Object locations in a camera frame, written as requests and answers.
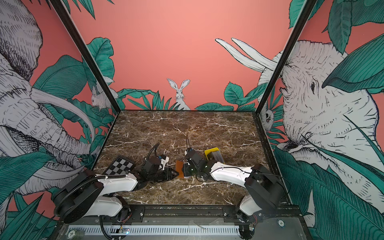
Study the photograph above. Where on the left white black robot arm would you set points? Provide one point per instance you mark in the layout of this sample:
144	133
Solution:
90	194

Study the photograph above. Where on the white slotted cable duct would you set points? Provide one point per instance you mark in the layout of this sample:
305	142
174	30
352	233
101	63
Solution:
141	230

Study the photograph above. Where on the dark credit card stack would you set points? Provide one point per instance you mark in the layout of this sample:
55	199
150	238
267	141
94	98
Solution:
216	155

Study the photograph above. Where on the black front mounting rail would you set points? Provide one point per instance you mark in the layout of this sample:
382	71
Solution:
229	213

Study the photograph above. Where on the yellow plastic card tray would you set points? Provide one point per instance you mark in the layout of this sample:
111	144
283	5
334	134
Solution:
209	151

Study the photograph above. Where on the brown leather card holder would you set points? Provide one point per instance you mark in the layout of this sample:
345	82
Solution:
179	168

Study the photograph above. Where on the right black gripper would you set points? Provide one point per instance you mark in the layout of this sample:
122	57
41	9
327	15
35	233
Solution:
186	172

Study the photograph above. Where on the checkerboard calibration tag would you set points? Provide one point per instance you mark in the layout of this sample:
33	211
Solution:
119	166

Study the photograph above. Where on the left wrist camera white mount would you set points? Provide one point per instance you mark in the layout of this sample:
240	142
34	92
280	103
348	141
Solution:
164	160

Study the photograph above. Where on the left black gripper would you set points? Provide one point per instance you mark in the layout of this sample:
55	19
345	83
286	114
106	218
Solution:
168	172

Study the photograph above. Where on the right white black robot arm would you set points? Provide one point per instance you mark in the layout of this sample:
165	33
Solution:
265	189

